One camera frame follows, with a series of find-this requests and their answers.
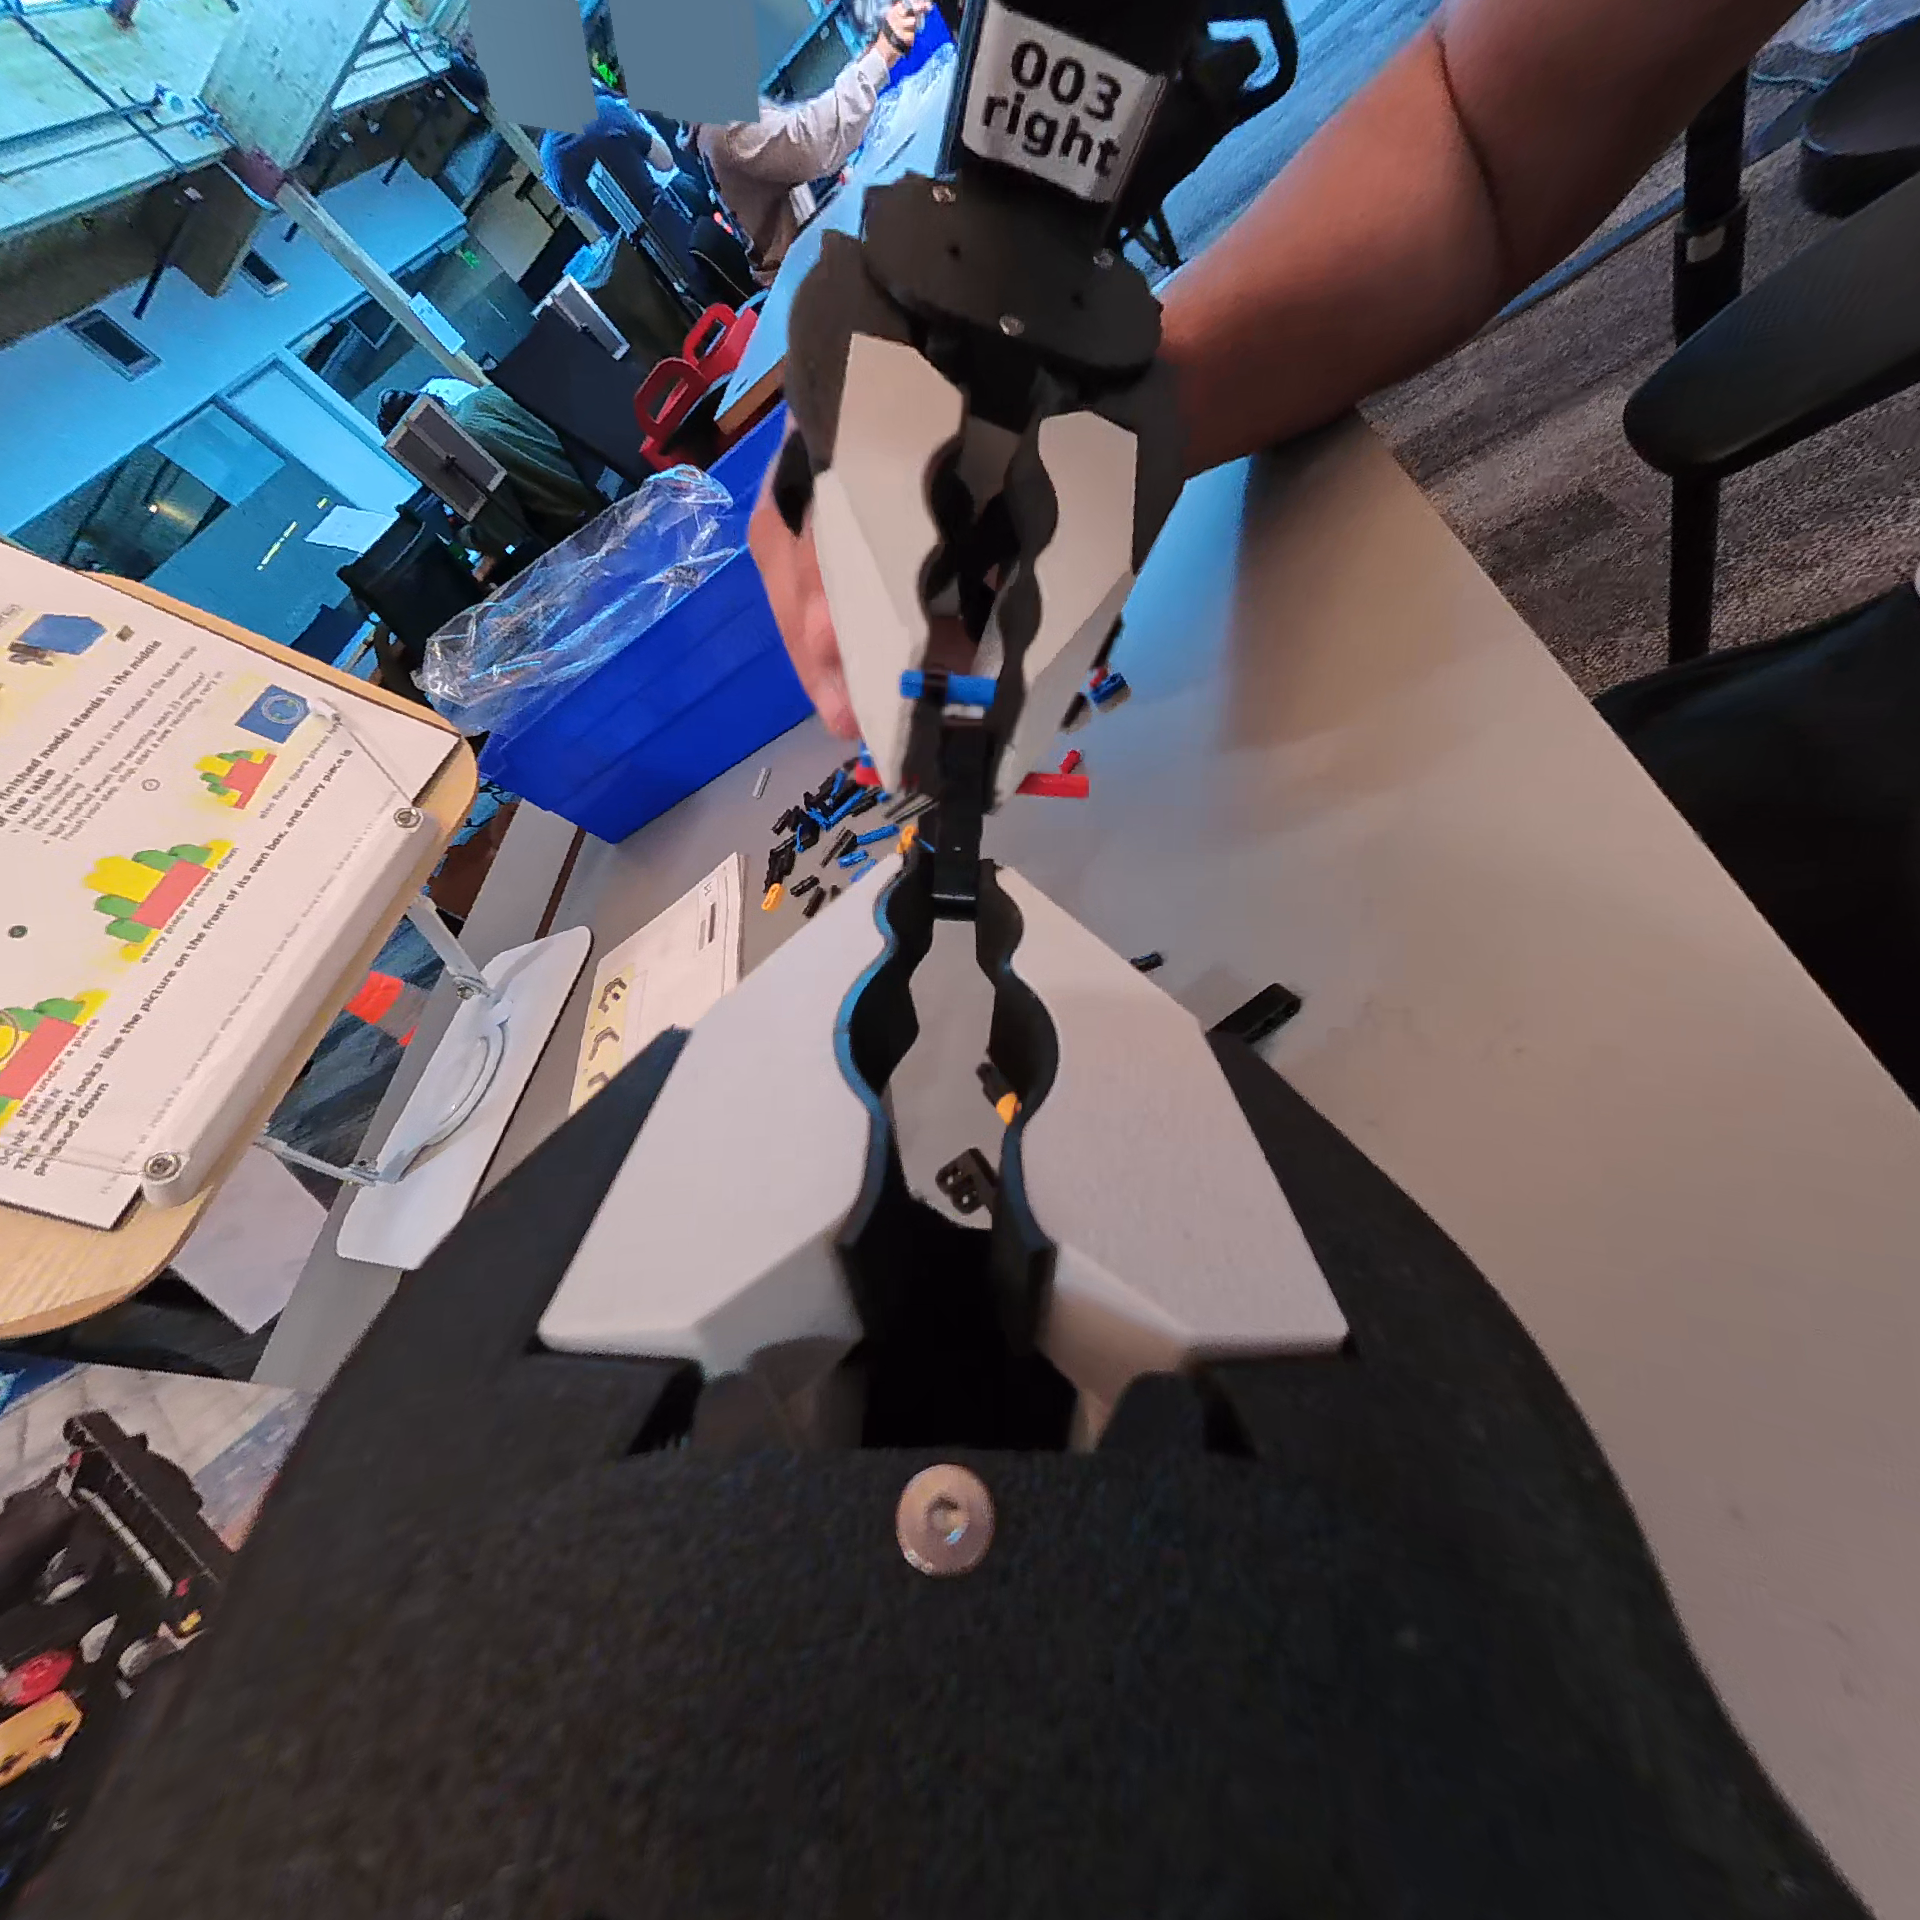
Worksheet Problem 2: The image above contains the pile of small lego pieces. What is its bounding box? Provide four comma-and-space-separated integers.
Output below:
756, 757, 932, 920

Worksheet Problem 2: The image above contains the printed instruction sheet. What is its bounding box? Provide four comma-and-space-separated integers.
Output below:
0, 544, 461, 1232

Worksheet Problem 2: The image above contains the clear plastic bag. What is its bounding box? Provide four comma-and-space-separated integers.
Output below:
412, 464, 752, 736

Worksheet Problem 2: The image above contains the black angled lego beam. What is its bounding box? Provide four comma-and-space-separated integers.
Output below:
919, 696, 999, 920

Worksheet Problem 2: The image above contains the red chair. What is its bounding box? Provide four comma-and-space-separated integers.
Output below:
634, 299, 767, 471

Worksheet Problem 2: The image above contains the white stand base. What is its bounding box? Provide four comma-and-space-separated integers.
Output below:
255, 925, 596, 1272

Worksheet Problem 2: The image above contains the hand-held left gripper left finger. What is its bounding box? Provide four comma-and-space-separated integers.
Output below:
534, 866, 909, 1373

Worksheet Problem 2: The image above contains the person's right forearm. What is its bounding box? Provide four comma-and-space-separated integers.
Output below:
1155, 0, 1807, 482

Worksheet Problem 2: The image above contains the black office chair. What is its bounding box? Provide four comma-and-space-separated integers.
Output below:
1620, 0, 1920, 669
1590, 576, 1920, 1142

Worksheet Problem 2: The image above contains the blue plastic bin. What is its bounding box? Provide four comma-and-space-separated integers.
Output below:
477, 404, 798, 845

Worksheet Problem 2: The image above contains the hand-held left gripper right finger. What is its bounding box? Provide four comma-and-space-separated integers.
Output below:
983, 866, 1352, 1375

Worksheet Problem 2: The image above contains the person's right hand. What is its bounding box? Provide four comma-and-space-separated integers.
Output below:
747, 450, 866, 744

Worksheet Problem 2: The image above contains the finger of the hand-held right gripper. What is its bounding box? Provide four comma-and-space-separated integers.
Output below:
966, 406, 1156, 812
808, 330, 991, 797

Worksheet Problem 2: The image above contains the lego instruction booklet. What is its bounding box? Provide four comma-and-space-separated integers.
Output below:
568, 853, 747, 1115

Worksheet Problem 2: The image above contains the white paper sheet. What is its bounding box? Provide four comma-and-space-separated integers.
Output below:
171, 1155, 336, 1333

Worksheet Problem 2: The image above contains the lego set box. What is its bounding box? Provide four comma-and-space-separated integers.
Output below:
0, 1372, 317, 1846

